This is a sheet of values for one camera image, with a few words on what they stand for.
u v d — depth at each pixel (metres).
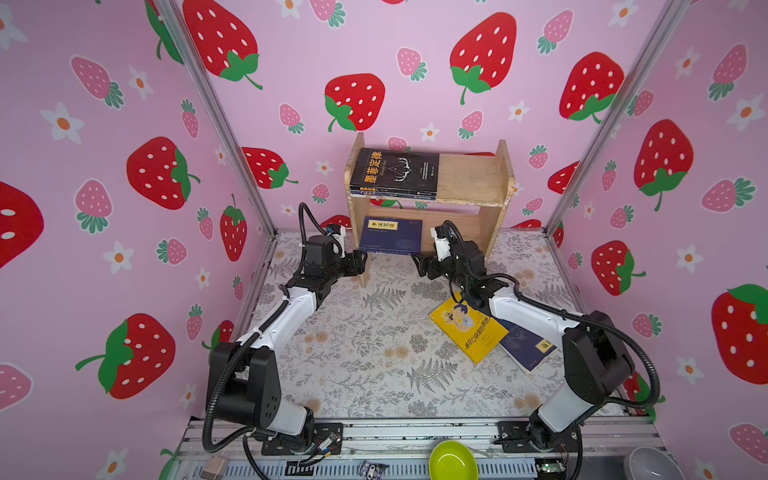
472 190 0.72
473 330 0.92
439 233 0.73
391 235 0.90
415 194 0.68
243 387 0.43
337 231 0.76
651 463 0.67
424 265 0.77
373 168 0.72
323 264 0.66
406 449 0.73
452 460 0.70
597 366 0.46
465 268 0.65
